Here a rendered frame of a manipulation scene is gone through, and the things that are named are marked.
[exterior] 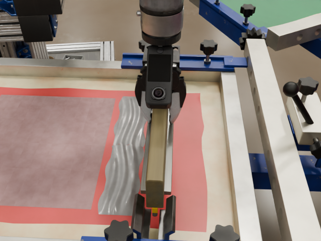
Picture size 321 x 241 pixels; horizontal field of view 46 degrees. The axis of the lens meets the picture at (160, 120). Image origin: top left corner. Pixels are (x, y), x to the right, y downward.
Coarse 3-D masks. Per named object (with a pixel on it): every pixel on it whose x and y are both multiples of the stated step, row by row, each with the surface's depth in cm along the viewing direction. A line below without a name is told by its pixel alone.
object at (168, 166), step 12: (168, 120) 82; (168, 132) 79; (168, 144) 76; (144, 156) 74; (168, 156) 74; (144, 168) 72; (168, 168) 72; (144, 180) 70; (168, 180) 70; (144, 192) 68; (168, 192) 68
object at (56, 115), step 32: (0, 96) 99; (32, 96) 99; (64, 96) 99; (96, 96) 99; (128, 96) 99; (192, 96) 99; (0, 128) 90; (32, 128) 90; (64, 128) 90; (96, 128) 90; (192, 128) 90
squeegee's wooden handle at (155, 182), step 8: (152, 112) 74; (160, 112) 74; (152, 120) 72; (160, 120) 72; (152, 128) 71; (160, 128) 70; (152, 136) 69; (160, 136) 69; (152, 144) 67; (160, 144) 67; (152, 152) 66; (160, 152) 66; (152, 160) 65; (160, 160) 65; (152, 168) 63; (160, 168) 63; (152, 176) 62; (160, 176) 62; (152, 184) 62; (160, 184) 62; (152, 192) 63; (160, 192) 63; (152, 200) 65; (160, 200) 65
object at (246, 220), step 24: (0, 72) 105; (24, 72) 104; (48, 72) 104; (72, 72) 104; (96, 72) 103; (120, 72) 103; (192, 72) 102; (216, 72) 101; (240, 120) 86; (240, 144) 81; (240, 168) 76; (240, 192) 71; (240, 216) 68; (0, 240) 64; (24, 240) 64; (48, 240) 64; (72, 240) 64; (240, 240) 64
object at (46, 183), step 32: (0, 160) 82; (32, 160) 82; (64, 160) 82; (96, 160) 82; (192, 160) 82; (0, 192) 76; (32, 192) 76; (64, 192) 76; (96, 192) 76; (192, 192) 76; (96, 224) 70; (192, 224) 70
